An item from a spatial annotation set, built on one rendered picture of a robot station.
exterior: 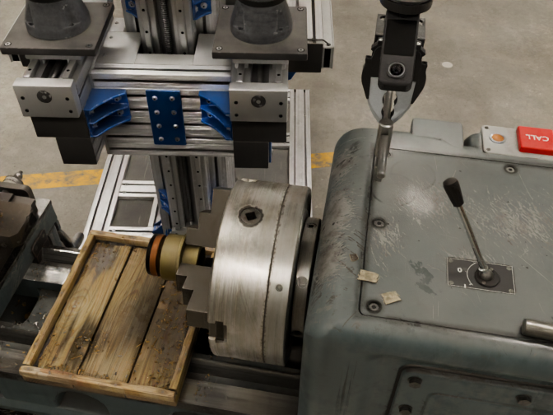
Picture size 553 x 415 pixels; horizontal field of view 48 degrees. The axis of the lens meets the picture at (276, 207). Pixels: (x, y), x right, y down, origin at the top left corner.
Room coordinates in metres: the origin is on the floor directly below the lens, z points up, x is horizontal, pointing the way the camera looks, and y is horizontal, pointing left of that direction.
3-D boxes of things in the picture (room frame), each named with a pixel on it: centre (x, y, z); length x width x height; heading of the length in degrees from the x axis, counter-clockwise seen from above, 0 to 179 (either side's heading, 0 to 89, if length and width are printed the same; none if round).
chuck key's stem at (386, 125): (0.74, -0.16, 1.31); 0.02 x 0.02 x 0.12
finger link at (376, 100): (0.80, -0.15, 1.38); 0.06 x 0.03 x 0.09; 171
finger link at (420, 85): (0.77, -0.19, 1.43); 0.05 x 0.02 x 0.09; 81
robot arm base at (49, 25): (1.37, 0.54, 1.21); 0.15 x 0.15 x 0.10
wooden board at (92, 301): (0.73, 0.30, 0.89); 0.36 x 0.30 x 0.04; 171
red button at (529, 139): (0.83, -0.45, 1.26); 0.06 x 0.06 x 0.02; 81
